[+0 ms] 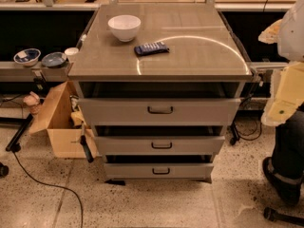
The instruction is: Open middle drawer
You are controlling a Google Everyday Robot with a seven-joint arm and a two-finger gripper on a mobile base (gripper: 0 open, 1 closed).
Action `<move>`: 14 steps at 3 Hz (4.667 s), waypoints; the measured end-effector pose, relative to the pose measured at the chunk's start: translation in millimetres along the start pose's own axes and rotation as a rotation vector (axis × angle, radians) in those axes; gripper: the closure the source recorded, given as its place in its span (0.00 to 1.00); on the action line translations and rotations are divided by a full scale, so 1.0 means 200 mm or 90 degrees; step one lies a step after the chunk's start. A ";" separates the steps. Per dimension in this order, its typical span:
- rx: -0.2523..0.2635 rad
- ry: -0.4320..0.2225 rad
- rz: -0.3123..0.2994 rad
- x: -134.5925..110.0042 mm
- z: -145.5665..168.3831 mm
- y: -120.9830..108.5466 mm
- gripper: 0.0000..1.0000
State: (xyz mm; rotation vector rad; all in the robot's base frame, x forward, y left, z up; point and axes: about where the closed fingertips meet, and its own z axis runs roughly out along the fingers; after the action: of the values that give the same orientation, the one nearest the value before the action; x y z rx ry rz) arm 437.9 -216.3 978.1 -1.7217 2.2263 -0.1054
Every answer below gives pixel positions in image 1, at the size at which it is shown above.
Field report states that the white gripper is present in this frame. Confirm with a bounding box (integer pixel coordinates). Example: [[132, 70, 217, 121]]
[[258, 19, 304, 126]]

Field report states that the grey drawer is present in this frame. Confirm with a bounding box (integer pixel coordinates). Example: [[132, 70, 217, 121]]
[[95, 136, 225, 155], [104, 163, 214, 180], [79, 98, 240, 126]]

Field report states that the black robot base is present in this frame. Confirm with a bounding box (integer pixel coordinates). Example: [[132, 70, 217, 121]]
[[262, 105, 304, 206]]

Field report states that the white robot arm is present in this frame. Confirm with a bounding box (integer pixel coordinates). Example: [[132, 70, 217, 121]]
[[258, 0, 304, 126]]

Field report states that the grey drawer cabinet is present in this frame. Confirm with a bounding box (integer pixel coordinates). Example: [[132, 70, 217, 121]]
[[67, 3, 255, 186]]

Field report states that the grey bottom drawer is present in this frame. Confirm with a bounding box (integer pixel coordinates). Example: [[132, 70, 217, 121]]
[[104, 163, 214, 180]]

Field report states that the grey top drawer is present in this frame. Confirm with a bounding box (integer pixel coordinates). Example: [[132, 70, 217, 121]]
[[79, 98, 240, 126]]

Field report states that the blue snack packet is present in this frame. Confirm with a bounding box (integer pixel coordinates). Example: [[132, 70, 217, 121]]
[[134, 42, 170, 56]]

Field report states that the small white cup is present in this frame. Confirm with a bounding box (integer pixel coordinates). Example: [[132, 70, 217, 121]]
[[65, 47, 79, 62]]

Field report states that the cardboard box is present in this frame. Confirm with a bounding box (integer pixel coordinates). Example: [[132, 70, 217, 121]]
[[28, 82, 86, 158]]

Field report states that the blue plate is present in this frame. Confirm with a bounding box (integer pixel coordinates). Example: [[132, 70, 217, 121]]
[[41, 52, 67, 68]]

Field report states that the pink toy figure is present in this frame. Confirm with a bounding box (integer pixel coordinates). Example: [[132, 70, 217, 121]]
[[23, 91, 41, 115]]

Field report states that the blue patterned white bowl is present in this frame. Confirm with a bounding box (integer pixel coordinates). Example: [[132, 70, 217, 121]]
[[13, 48, 41, 67]]

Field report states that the black tripod leg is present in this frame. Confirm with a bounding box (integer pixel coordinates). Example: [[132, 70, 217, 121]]
[[6, 114, 33, 153]]

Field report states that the black caster wheel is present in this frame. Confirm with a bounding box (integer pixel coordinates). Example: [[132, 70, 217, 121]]
[[0, 162, 10, 178]]

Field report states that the black cable bundle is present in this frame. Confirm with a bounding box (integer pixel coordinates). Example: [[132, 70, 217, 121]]
[[229, 95, 264, 146]]

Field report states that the black floor cable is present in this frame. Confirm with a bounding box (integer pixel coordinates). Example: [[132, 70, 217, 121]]
[[12, 150, 85, 228]]

